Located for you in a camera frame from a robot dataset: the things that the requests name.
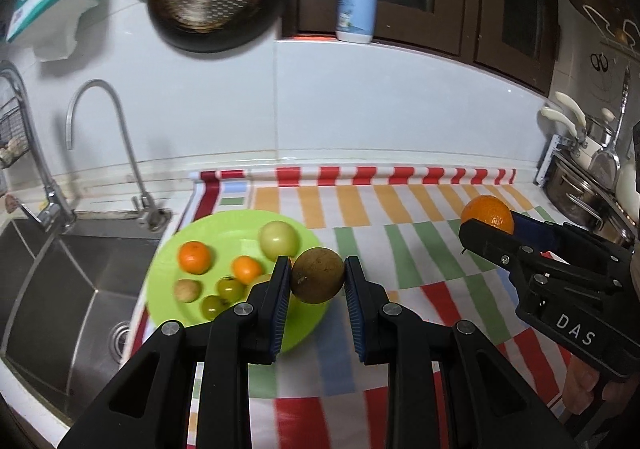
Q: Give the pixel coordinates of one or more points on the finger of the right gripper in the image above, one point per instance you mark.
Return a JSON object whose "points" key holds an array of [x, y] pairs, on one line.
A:
{"points": [[579, 247], [523, 262]]}

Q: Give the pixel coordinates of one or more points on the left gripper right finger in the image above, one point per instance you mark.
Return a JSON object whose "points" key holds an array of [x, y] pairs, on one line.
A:
{"points": [[448, 387]]}

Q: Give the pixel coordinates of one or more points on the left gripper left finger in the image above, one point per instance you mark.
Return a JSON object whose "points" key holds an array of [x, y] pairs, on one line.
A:
{"points": [[148, 402]]}

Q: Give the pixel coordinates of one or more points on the small green tomato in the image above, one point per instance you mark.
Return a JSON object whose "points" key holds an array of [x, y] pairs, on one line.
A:
{"points": [[212, 306], [230, 289]]}

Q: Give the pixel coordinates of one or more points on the small brown-yellow fruit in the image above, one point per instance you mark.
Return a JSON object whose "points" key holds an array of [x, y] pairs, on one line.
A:
{"points": [[187, 291]]}

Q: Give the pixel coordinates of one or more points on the small orange tangerine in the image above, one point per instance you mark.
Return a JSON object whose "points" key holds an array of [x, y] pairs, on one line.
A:
{"points": [[246, 269]]}

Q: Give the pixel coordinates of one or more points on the large green apple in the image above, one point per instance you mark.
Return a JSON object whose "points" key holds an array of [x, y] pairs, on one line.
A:
{"points": [[278, 238]]}

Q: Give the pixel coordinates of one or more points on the large yellow-green apple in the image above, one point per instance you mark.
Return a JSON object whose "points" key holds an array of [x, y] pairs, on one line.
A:
{"points": [[317, 275]]}

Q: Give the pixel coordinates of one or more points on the large chrome kitchen faucet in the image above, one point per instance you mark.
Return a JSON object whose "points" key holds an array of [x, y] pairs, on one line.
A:
{"points": [[58, 211]]}

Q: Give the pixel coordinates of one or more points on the person's right hand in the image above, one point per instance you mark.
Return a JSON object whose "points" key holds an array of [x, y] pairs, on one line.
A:
{"points": [[580, 381]]}

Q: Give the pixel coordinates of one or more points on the stainless steel pot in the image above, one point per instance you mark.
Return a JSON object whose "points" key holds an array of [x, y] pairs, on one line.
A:
{"points": [[575, 197]]}

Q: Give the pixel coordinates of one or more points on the steel skimmer ladle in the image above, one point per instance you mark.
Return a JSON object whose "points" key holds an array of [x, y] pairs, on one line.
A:
{"points": [[605, 163]]}

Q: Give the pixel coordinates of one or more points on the colourful striped tablecloth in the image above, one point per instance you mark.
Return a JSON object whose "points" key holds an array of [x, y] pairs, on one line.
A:
{"points": [[402, 223]]}

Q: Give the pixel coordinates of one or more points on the stainless steel sink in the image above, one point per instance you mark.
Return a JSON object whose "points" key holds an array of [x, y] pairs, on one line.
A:
{"points": [[67, 299]]}

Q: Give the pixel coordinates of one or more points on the lime green plate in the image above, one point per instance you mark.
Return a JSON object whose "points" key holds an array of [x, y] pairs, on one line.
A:
{"points": [[228, 235]]}

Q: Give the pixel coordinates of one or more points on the white blue soap bottle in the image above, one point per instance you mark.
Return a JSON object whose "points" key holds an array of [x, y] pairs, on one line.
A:
{"points": [[355, 21]]}

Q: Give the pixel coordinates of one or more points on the cream handled pot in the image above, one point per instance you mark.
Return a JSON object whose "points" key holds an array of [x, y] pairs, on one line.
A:
{"points": [[588, 134]]}

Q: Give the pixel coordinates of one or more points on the wire sink caddy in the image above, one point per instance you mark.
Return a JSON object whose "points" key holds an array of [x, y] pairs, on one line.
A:
{"points": [[13, 140]]}

